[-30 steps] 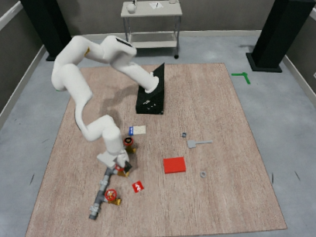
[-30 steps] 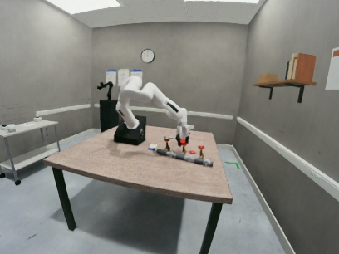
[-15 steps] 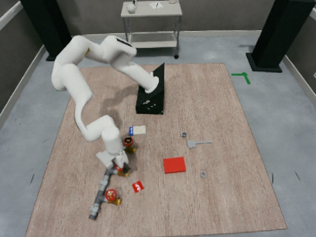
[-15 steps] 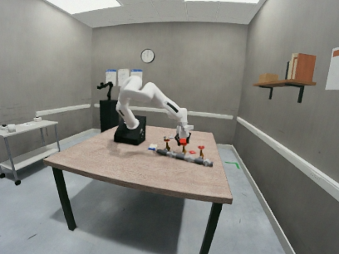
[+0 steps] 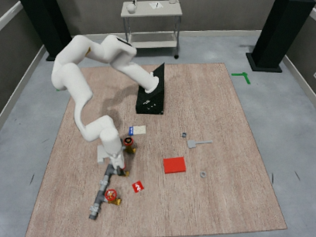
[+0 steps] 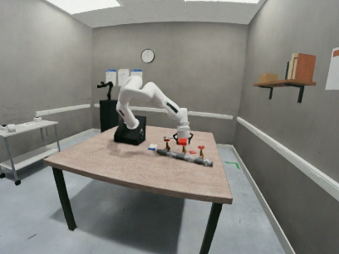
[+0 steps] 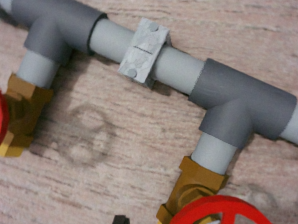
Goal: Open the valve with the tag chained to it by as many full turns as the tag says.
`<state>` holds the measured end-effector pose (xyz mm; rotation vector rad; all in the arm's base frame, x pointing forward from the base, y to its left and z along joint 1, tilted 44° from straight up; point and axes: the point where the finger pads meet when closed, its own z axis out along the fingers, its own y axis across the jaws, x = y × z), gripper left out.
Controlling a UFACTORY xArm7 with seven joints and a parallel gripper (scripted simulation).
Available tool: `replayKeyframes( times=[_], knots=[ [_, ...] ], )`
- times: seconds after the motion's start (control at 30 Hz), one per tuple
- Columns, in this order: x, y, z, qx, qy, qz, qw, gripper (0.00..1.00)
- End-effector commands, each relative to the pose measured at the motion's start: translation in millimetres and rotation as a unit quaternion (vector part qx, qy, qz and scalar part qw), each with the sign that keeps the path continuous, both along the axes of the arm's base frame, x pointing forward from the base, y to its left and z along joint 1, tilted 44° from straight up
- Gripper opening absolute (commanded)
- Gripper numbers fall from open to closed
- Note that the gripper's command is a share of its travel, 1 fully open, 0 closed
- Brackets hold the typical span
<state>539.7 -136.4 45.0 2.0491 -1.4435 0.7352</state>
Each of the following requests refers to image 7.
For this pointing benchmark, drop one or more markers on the grey pipe with tee joints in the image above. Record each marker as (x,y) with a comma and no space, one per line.
(236,103)

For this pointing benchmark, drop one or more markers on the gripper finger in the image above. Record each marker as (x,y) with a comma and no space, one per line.
(121,219)

